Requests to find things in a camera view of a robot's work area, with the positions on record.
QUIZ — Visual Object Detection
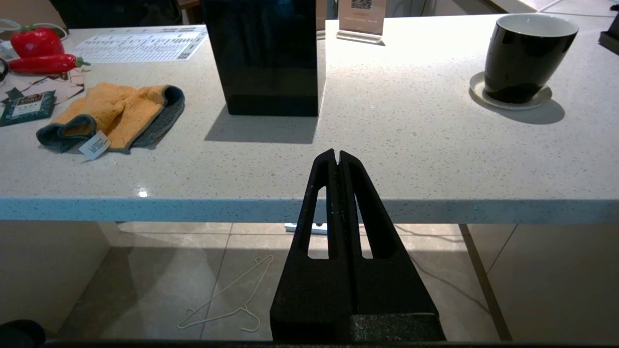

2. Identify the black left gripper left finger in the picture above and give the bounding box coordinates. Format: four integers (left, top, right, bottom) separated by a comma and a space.
269, 148, 350, 342

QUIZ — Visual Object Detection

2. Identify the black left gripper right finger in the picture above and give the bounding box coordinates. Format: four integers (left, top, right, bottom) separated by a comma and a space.
339, 150, 446, 342

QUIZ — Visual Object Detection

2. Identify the dark green tea sachet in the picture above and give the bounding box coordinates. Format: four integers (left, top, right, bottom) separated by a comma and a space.
0, 90, 57, 128

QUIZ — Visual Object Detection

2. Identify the white power strip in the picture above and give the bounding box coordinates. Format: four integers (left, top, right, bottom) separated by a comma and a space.
284, 222, 364, 236

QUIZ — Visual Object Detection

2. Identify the white round saucer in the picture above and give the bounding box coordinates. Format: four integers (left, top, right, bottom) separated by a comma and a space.
469, 71, 554, 111

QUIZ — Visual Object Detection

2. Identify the black cube tissue box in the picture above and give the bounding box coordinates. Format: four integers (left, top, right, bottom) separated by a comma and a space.
202, 0, 327, 117

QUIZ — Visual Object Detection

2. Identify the orange grey cleaning cloth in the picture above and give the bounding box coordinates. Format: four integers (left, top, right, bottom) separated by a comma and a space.
36, 82, 186, 160

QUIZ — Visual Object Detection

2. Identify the QR code sign stand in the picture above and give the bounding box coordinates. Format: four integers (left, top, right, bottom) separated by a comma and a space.
336, 0, 388, 45

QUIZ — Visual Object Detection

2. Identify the black mug white inside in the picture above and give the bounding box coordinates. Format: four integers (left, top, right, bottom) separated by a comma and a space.
484, 13, 580, 104

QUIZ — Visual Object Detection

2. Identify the white printed paper sheet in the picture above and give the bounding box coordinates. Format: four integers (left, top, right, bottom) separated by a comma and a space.
71, 25, 209, 64

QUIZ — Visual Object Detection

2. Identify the beige patterned card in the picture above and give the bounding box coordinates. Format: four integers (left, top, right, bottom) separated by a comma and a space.
0, 68, 86, 105

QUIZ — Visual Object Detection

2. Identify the person in black shirt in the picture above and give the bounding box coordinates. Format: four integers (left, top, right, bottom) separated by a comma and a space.
48, 0, 183, 29

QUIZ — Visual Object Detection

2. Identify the red chili pepper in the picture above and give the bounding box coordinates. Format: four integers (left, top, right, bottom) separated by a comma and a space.
8, 53, 91, 75

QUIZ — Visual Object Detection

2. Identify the red bell pepper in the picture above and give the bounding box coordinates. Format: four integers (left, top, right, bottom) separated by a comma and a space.
10, 26, 65, 59

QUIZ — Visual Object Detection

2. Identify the white wire clothes hanger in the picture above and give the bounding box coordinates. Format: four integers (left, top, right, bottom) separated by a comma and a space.
177, 254, 275, 334

